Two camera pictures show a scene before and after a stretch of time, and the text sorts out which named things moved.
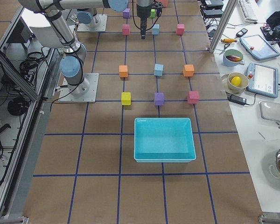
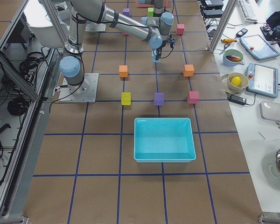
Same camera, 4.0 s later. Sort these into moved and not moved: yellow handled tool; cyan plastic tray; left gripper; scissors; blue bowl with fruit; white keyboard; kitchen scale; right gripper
Moved: right gripper; left gripper
Not moved: white keyboard; yellow handled tool; blue bowl with fruit; cyan plastic tray; kitchen scale; scissors
